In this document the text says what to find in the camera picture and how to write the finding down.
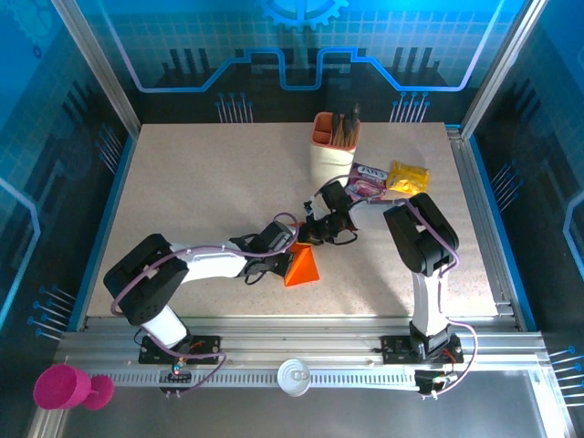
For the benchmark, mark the pink plastic goblet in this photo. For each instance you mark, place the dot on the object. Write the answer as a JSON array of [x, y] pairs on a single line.
[[64, 388]]

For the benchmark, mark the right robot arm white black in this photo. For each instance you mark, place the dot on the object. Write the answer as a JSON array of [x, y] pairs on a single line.
[[424, 242]]

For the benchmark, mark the brown wooden utensil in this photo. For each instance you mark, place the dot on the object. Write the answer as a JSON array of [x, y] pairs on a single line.
[[340, 132]]

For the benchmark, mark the purple berries candy bag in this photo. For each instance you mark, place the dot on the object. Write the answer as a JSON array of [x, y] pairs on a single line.
[[369, 180]]

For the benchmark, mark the orange cloth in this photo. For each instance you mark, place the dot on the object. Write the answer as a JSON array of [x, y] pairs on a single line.
[[303, 269]]

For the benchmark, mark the aluminium frame rail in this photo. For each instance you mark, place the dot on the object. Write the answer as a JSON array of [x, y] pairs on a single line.
[[296, 337]]

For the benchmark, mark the yellow snack bag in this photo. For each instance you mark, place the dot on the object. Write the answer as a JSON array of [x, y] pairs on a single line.
[[408, 178]]

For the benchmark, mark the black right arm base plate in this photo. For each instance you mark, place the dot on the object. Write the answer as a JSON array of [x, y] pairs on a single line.
[[394, 349]]

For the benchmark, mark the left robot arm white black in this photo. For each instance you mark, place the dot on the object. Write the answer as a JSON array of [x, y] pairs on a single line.
[[150, 283]]

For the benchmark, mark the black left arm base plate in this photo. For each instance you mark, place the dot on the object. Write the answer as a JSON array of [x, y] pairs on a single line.
[[205, 347]]

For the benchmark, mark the cream utensil holder orange rim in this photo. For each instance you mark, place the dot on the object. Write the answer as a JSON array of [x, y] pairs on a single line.
[[328, 159]]

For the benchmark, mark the aluminium frame post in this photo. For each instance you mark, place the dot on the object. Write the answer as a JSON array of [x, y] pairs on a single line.
[[502, 68], [100, 68]]

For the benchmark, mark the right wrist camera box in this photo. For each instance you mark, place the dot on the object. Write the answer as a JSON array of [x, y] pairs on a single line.
[[316, 207]]

